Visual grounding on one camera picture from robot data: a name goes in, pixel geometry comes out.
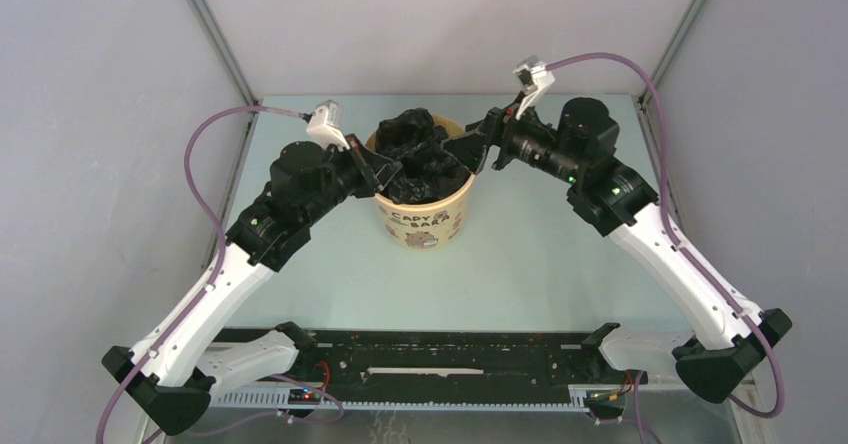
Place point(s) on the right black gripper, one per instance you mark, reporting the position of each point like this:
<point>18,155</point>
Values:
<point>471,148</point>

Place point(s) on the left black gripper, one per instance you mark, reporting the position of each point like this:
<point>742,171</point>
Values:
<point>378,168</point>

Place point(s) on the black trash bag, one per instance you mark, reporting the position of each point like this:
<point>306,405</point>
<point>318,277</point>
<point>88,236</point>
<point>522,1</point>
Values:
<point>428,172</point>

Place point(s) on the yellow capybara trash bin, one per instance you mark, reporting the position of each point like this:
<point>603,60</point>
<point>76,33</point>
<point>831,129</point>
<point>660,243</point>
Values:
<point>429,226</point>

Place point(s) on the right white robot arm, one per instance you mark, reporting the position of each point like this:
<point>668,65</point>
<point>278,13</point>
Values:
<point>728,335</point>

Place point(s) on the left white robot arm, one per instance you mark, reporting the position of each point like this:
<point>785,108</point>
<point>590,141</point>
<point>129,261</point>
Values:
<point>171,374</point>

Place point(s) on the small electronics board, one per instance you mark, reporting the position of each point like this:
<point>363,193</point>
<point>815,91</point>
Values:
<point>304,397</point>

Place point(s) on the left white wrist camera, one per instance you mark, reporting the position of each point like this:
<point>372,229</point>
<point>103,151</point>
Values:
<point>323,126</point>

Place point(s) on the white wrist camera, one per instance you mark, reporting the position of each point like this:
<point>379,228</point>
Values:
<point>535,80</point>
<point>323,126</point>

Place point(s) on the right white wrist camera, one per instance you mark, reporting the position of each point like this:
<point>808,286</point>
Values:
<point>535,80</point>

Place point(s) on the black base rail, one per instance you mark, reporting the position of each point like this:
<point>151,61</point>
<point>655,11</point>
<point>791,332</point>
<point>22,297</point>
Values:
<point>455,368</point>

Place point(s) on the left aluminium frame post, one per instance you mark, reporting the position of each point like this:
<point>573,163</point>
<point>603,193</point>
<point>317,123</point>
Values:
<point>220,45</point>

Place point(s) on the aluminium frame post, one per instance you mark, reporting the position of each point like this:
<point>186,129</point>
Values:
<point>685,27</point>
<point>220,45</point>

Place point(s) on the right aluminium frame post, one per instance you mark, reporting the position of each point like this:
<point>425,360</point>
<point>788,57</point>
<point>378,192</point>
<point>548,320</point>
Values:
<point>685,27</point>

